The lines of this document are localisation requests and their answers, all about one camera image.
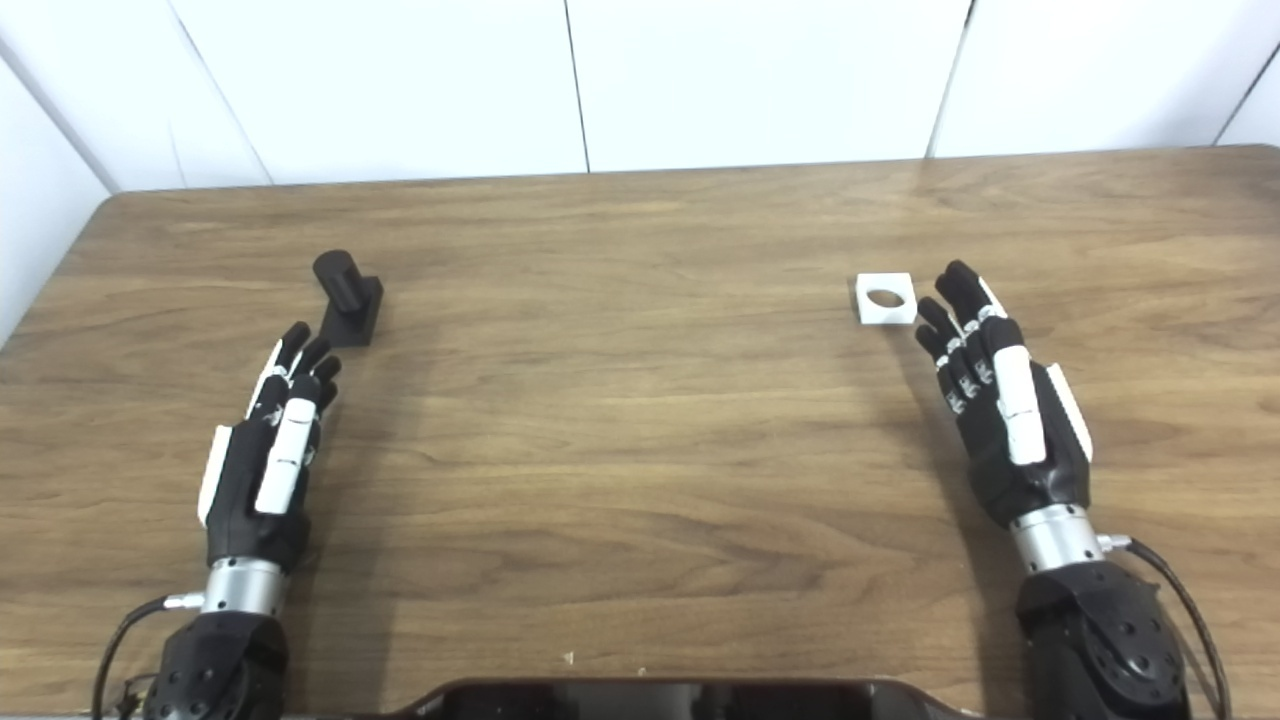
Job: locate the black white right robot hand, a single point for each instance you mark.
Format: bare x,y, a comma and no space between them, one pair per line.
1050,470

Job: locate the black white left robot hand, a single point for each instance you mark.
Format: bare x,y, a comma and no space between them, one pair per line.
235,490

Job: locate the black peg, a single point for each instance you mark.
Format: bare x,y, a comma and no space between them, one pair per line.
350,305

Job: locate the white square piece with hole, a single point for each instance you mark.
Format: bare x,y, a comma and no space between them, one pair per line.
900,312

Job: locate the dark robot torso edge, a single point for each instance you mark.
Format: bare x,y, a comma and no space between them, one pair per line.
680,700

